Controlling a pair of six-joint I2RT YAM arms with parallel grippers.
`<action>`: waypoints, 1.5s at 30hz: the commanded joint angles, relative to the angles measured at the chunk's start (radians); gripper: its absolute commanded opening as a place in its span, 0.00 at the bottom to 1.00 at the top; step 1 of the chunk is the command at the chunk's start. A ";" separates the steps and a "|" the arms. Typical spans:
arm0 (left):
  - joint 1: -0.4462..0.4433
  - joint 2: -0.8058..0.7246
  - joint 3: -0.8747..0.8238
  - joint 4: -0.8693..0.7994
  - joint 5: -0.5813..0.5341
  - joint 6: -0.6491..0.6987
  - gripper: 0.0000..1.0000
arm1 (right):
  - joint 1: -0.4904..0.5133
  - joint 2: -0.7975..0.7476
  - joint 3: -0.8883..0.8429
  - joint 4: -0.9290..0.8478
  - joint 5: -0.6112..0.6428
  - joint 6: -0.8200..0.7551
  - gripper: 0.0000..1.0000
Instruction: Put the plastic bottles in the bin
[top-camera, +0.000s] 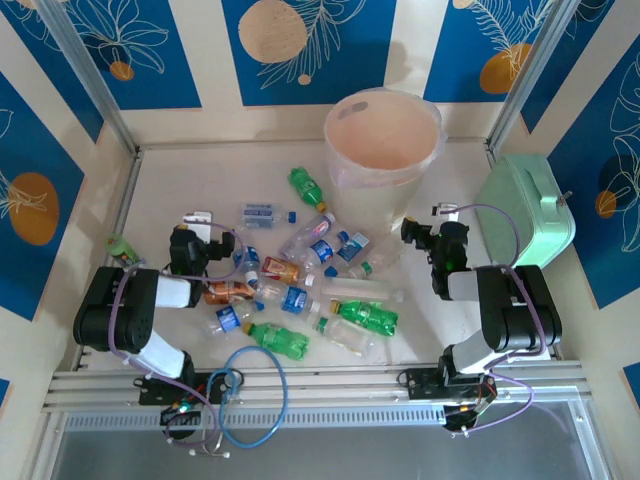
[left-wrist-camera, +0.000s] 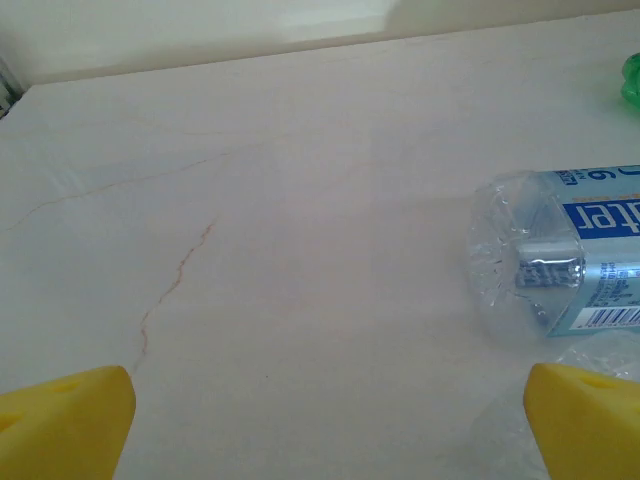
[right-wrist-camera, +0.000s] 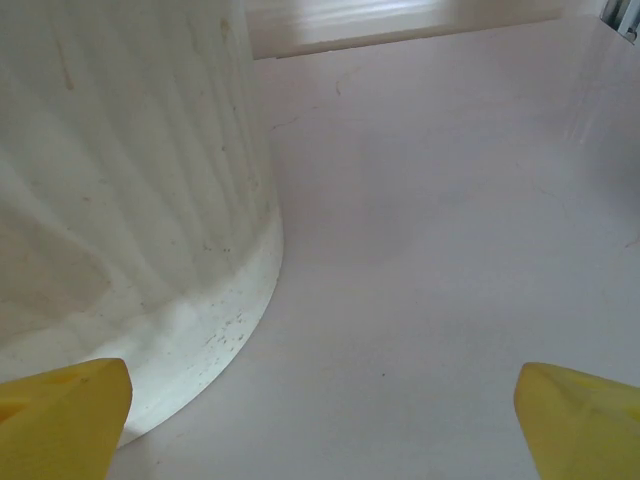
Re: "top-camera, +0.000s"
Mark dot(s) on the blue-label bottle white cap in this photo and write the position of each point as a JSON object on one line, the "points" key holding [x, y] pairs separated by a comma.
{"points": [[246, 259], [294, 299]]}

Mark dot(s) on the green bottle yellow cap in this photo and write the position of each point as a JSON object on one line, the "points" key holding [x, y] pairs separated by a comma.
{"points": [[305, 186], [280, 340]]}

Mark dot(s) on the clear bottle pink label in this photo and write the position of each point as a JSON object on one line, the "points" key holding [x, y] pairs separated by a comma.
{"points": [[320, 229]]}

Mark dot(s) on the blue-label bottle blue cap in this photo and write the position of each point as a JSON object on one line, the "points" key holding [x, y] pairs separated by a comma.
{"points": [[227, 317], [322, 250]]}

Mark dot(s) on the brown orange label bottle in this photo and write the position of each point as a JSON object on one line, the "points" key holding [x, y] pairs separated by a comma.
{"points": [[227, 292]]}

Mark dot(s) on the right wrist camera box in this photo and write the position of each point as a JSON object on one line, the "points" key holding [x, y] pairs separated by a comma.
{"points": [[449, 212]]}

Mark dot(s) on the long clear bottle white cap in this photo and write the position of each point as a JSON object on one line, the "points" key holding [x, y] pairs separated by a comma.
{"points": [[355, 288]]}

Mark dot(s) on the wide aluminium base rail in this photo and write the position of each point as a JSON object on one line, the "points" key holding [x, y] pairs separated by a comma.
{"points": [[340, 385]]}

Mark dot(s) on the small green-lidded bottle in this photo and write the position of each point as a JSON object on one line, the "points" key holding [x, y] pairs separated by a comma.
{"points": [[117, 245]]}

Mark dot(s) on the red gold label bottle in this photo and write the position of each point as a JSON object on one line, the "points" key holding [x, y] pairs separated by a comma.
{"points": [[277, 268]]}

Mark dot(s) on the grey metal panel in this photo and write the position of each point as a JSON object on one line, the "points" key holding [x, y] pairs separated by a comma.
{"points": [[350, 455]]}

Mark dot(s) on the crushed clear bottle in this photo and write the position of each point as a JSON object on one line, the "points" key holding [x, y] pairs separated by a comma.
{"points": [[385, 255]]}

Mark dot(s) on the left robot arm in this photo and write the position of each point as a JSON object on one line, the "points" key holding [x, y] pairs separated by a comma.
{"points": [[170, 292]]}

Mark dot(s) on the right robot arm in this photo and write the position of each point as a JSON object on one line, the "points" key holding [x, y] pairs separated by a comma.
{"points": [[520, 310]]}

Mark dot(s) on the beige plastic bin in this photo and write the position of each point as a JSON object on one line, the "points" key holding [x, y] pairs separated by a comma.
{"points": [[380, 130]]}

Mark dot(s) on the aluminium frame post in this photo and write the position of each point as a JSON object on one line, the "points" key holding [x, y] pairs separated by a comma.
{"points": [[85, 65], [530, 70]]}

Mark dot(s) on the blue stethoscope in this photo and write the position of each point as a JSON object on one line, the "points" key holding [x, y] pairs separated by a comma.
{"points": [[285, 395]]}

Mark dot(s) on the clear bottle blue cap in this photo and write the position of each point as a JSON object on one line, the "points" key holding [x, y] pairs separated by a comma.
{"points": [[257, 215]]}

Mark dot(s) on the square Fiji water bottle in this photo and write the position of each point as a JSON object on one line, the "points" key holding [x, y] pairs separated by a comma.
{"points": [[352, 246]]}

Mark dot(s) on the mint green zip case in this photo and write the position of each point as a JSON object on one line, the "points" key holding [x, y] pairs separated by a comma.
{"points": [[525, 210]]}

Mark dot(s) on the small clear bottle green cap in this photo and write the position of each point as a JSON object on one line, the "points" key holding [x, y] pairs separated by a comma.
{"points": [[357, 271]]}

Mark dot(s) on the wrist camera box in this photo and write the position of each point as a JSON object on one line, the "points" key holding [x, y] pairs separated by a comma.
{"points": [[199, 220], [449, 212]]}

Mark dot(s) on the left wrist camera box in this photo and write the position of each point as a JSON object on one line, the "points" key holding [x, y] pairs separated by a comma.
{"points": [[199, 220]]}

